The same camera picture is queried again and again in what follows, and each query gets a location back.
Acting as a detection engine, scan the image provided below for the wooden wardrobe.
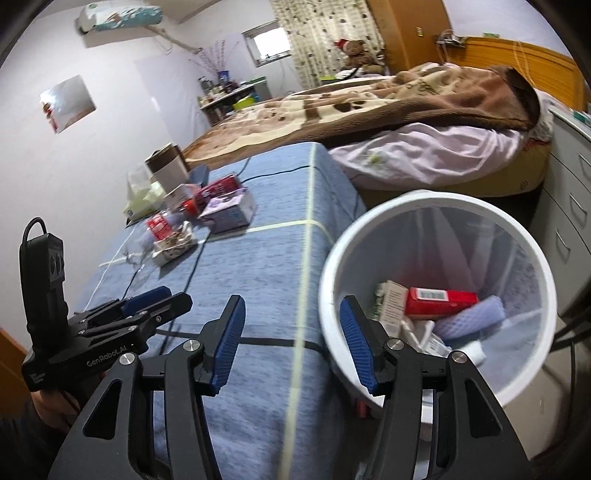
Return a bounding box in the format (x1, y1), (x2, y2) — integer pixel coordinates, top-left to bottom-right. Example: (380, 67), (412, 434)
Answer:
(367, 0), (451, 75)

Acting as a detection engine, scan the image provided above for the white mesh waste bin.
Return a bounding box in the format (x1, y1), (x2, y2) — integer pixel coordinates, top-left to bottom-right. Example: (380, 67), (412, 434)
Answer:
(318, 189), (558, 407)

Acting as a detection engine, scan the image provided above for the silver wall poster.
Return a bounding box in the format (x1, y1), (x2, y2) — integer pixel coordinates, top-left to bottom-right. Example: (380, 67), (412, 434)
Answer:
(39, 74), (98, 134)

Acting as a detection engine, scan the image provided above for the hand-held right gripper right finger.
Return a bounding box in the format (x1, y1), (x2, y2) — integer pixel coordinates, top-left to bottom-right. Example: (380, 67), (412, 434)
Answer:
(339, 295), (532, 480)

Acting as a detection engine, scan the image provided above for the white foam fruit net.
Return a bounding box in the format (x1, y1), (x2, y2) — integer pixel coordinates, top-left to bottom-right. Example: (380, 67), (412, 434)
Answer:
(434, 295), (504, 342)

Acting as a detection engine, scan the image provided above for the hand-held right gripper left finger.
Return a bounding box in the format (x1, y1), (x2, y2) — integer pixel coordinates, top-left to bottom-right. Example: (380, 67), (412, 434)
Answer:
(46, 294), (247, 480)

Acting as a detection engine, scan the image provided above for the vase of purple branches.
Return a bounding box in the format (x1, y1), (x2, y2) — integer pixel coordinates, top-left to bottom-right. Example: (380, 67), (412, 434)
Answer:
(188, 41), (241, 79)

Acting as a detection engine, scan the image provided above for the white air conditioner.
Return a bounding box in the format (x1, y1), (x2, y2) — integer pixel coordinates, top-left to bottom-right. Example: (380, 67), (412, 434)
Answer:
(76, 4), (164, 34)

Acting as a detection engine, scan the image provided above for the brown printed snack wrapper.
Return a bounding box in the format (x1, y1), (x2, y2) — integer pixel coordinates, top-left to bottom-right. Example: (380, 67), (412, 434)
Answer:
(152, 222), (197, 266)

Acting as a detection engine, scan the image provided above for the beige green label box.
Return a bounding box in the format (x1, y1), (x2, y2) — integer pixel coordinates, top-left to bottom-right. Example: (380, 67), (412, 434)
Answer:
(372, 281), (409, 333)

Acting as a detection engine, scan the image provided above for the row of dark bottles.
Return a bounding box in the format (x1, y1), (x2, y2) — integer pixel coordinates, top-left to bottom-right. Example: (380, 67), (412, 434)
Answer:
(198, 76), (241, 104)

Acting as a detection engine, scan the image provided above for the small barred window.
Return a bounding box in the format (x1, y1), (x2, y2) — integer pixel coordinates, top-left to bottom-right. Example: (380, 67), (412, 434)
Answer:
(242, 25), (291, 68)

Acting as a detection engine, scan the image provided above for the red cardboard box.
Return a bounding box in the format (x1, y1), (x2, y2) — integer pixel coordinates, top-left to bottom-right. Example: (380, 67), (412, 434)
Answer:
(405, 286), (479, 319)

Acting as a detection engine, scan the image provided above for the cluttered side desk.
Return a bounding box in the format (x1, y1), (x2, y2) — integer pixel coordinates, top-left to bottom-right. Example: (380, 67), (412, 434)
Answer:
(198, 76), (273, 123)

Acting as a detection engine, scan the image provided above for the pale yellow tissue pack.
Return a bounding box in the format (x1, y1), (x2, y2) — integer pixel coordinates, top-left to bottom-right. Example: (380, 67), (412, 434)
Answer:
(122, 164), (167, 220)

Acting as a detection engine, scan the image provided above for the red soda can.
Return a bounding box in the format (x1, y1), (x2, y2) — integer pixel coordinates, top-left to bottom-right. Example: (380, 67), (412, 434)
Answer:
(194, 174), (243, 208)

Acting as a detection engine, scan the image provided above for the brown teddy bear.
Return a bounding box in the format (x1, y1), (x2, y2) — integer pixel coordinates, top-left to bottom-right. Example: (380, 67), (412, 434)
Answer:
(333, 38), (384, 75)

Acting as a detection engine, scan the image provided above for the white air conditioner pipe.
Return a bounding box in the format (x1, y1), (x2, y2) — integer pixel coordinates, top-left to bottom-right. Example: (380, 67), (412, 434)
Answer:
(143, 25), (204, 52)

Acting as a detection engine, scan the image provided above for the wooden headboard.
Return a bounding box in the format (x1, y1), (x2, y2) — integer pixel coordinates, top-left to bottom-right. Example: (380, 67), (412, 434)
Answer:
(450, 36), (589, 112)

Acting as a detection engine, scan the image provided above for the clear plastic bottle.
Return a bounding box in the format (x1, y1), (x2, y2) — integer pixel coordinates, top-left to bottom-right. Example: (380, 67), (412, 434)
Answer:
(124, 212), (185, 273)

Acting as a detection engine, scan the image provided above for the brown printed blanket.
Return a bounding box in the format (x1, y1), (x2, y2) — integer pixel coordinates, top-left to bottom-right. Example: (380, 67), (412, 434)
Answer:
(180, 62), (541, 169)

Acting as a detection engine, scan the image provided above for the dotted beige curtain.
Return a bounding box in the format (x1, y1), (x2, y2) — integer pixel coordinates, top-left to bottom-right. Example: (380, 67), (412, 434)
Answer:
(270, 0), (386, 86)

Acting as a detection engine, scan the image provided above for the purple milk carton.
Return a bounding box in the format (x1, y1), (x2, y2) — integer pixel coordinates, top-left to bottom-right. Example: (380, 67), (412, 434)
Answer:
(198, 187), (256, 232)

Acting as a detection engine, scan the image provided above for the pink bed quilt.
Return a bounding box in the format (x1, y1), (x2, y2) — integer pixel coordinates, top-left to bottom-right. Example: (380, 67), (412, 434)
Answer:
(330, 122), (527, 190)

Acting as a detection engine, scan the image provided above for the person's left hand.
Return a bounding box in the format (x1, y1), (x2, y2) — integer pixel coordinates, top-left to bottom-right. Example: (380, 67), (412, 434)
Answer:
(28, 390), (95, 437)

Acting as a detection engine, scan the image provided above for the grey drawer cabinet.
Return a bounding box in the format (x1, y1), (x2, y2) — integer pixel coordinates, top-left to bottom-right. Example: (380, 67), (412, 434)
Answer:
(529, 104), (591, 319)

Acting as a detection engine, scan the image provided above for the white green paper packet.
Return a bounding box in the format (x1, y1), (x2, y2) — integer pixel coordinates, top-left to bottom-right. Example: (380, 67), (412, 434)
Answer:
(406, 320), (455, 358)

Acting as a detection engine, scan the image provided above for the blue plaid tablecloth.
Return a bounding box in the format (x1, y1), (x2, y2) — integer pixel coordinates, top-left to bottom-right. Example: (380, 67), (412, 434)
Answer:
(48, 142), (384, 480)

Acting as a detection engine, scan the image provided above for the small white red box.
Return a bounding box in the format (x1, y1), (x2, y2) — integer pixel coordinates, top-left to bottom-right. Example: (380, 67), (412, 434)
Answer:
(164, 184), (204, 208)

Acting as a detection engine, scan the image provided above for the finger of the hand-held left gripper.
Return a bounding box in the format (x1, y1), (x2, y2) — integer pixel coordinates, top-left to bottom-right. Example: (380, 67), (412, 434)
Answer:
(69, 285), (172, 326)
(78, 292), (194, 346)

